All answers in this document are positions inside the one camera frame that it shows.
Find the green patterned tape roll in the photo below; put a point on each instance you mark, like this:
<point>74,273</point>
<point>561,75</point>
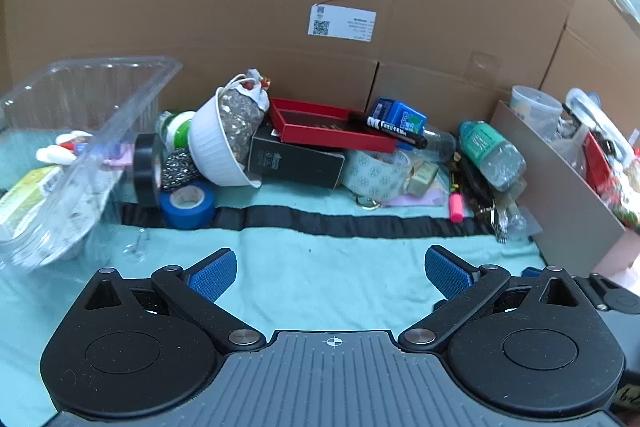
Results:
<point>370,172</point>

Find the yellow green packet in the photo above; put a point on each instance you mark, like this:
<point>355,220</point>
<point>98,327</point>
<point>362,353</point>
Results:
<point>30,192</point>

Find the stacked cardboard box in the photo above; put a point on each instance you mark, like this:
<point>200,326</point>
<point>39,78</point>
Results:
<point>595,52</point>

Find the red box lid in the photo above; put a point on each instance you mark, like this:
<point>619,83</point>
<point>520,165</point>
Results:
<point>320,139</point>

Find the clear plastic cup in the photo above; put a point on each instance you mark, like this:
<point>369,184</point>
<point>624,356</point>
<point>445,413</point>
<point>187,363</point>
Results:
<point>532,107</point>

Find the blue tape roll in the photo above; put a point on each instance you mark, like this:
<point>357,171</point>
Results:
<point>172,212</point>

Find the green label water bottle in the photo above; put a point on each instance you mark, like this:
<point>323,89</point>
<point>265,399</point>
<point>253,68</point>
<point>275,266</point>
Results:
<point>487,152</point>

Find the black box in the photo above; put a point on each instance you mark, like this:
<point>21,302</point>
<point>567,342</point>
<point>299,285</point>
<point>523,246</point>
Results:
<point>295,162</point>

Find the black pouch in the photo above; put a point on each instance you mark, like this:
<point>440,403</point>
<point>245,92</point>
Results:
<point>475,187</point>

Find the green white jar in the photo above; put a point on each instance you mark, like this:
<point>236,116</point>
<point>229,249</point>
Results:
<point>177,129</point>

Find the clear small bottle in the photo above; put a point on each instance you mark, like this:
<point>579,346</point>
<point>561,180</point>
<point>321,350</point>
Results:
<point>440,144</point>

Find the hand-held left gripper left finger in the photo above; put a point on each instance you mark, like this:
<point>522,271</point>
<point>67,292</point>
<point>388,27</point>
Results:
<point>215,274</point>

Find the white red toy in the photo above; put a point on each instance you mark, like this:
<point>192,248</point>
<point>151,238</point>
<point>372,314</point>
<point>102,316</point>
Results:
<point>55,153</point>

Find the grey cardboard box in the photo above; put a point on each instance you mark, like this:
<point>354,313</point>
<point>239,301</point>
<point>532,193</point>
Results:
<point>565,202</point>

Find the black tape roll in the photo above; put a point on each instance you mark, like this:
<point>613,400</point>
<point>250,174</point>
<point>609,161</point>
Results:
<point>145,172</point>

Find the steel scouring pad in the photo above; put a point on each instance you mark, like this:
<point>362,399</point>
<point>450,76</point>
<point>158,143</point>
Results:
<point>177,167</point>

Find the small gold packet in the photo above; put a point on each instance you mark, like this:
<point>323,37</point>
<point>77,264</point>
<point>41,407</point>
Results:
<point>422,177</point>

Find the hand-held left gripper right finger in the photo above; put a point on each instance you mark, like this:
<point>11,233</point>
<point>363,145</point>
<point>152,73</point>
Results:
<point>447,274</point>

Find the white ribbed bowl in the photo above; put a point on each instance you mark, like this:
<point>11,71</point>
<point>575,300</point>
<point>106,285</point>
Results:
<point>215,142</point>

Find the teal cloth mat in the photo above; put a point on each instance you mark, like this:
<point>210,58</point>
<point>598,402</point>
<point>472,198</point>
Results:
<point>325,267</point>

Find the white shipping label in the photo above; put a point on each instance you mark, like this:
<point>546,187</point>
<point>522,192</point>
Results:
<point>342,23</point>

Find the white plastic bag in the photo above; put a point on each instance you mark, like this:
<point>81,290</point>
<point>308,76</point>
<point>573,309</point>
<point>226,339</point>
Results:
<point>600,117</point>

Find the red snack packet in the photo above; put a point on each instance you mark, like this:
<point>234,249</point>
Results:
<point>597,162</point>

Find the pink paper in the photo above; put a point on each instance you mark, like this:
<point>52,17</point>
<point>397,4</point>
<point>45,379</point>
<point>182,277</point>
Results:
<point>435,197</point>

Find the bunch of keys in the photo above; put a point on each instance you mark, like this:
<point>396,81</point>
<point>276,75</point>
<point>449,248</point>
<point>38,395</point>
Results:
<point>500,222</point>

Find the clear plastic container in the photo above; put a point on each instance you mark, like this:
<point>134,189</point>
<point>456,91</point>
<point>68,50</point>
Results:
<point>100,82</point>

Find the pink highlighter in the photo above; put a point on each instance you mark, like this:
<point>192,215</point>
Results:
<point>456,208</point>

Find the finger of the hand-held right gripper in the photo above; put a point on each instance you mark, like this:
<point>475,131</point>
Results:
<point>615,297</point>

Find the blue carton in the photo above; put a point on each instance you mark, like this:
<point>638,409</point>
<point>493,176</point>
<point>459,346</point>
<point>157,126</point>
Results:
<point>400,112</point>

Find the black marker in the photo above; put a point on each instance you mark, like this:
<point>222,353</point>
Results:
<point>390,129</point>

